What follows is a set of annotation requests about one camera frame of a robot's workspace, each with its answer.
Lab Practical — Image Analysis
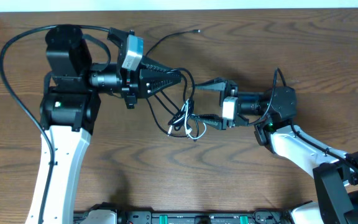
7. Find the black and white USB cable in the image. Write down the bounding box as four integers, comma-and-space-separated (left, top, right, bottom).
166, 98, 208, 141

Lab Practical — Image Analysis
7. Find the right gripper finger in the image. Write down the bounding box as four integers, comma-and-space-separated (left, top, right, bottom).
195, 78, 227, 91
190, 114, 227, 130

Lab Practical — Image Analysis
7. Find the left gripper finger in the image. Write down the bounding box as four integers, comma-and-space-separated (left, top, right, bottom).
140, 56, 181, 78
139, 69, 181, 98

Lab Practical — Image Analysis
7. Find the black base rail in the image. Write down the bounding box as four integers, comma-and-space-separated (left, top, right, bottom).
73, 203, 291, 224

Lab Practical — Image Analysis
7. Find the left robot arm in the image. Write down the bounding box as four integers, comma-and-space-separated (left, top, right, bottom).
27, 24, 181, 223

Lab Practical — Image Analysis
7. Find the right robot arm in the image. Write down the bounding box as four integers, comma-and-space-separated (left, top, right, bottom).
194, 78, 358, 223

